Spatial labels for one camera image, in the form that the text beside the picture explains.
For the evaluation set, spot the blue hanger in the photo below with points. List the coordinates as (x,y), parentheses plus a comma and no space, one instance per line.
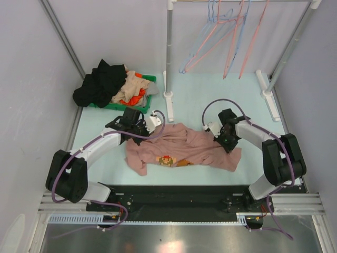
(239,39)
(218,26)

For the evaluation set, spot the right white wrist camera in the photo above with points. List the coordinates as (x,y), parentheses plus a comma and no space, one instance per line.
(214,128)

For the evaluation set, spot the pink hanger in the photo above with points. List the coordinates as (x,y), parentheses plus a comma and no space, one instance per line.
(218,28)
(252,42)
(232,45)

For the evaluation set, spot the green plastic bin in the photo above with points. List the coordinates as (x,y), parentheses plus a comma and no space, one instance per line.
(122,107)

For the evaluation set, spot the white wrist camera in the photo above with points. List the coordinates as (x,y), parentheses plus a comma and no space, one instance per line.
(214,128)
(152,122)

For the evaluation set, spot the grey garment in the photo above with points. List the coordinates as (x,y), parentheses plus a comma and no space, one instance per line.
(151,90)

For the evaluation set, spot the black garment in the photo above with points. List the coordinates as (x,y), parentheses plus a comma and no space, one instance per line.
(98,87)

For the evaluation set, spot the white cable duct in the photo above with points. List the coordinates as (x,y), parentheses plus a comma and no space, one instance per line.
(81,219)

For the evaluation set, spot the orange garment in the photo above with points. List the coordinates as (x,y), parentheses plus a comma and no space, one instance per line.
(135,99)

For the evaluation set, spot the blue hanger right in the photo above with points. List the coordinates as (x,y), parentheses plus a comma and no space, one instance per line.
(239,39)

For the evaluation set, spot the white clothes rack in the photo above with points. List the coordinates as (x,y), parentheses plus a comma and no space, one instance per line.
(266,87)

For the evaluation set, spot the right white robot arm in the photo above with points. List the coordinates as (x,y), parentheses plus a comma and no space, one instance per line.
(283,161)

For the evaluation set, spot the pink t shirt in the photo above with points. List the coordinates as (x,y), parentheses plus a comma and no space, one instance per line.
(180,146)

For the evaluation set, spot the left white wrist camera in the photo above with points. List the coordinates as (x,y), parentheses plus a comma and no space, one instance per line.
(152,122)

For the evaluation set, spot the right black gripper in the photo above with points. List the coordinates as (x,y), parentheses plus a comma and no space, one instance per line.
(228,147)

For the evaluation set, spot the blue hanger left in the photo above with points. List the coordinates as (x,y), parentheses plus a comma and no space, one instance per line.
(218,26)

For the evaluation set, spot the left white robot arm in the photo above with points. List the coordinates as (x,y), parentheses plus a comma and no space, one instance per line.
(67,178)

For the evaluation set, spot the beige garment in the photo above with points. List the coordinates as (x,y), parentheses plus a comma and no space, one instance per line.
(133,85)

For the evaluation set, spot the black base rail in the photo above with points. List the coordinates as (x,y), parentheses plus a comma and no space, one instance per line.
(183,203)

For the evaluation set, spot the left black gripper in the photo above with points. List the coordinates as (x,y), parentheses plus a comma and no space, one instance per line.
(142,123)

